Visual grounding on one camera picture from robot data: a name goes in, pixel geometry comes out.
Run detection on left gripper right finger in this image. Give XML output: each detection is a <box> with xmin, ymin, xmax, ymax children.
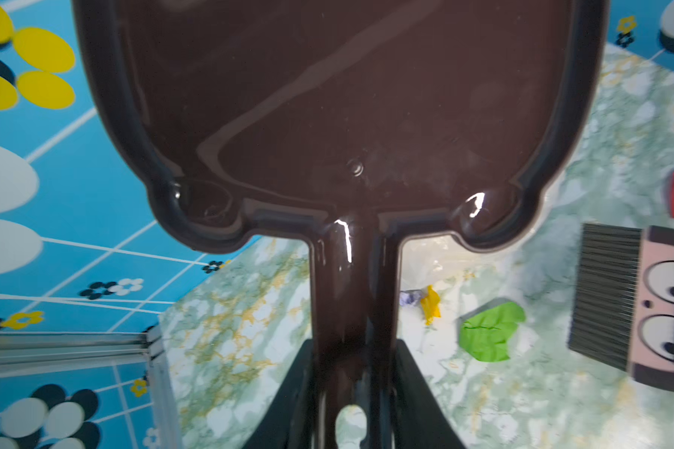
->
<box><xmin>394</xmin><ymin>340</ymin><xmax>465</xmax><ymax>449</ymax></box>

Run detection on black pink hand brush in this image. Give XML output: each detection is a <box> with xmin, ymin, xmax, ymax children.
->
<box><xmin>568</xmin><ymin>224</ymin><xmax>674</xmax><ymax>392</ymax></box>

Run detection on yellow paper scrap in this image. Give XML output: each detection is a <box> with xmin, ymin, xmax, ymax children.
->
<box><xmin>421</xmin><ymin>285</ymin><xmax>441</xmax><ymax>326</ymax></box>

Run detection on green crumpled paper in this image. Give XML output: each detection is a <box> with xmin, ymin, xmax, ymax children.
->
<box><xmin>458</xmin><ymin>299</ymin><xmax>526</xmax><ymax>363</ymax></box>

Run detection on purple paper scrap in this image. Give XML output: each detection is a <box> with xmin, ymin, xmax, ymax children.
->
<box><xmin>399</xmin><ymin>289</ymin><xmax>425</xmax><ymax>307</ymax></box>

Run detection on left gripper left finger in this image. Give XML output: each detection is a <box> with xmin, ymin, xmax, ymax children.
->
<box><xmin>243</xmin><ymin>339</ymin><xmax>315</xmax><ymax>449</ymax></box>

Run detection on black dustpan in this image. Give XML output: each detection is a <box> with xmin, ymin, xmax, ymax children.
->
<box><xmin>73</xmin><ymin>1</ymin><xmax>610</xmax><ymax>448</ymax></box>

